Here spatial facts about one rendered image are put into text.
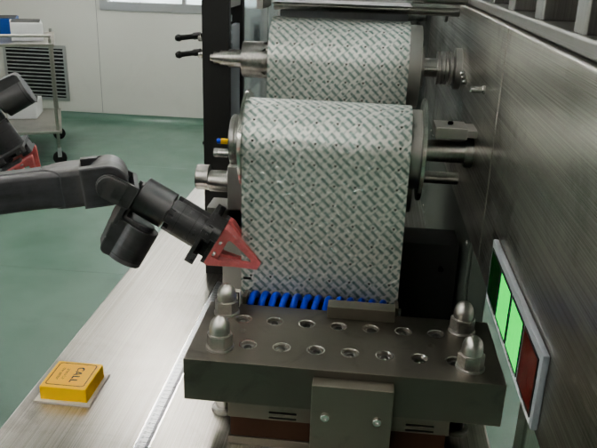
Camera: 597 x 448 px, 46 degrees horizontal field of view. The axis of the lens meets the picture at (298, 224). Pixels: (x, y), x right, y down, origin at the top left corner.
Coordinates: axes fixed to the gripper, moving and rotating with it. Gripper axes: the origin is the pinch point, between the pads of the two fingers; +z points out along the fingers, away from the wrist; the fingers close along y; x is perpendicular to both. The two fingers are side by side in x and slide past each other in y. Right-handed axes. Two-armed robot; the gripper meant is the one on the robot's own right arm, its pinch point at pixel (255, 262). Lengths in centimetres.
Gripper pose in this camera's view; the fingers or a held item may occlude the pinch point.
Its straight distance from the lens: 105.1
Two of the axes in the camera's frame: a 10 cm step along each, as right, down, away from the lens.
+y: -1.1, 3.4, -9.3
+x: 5.1, -7.9, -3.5
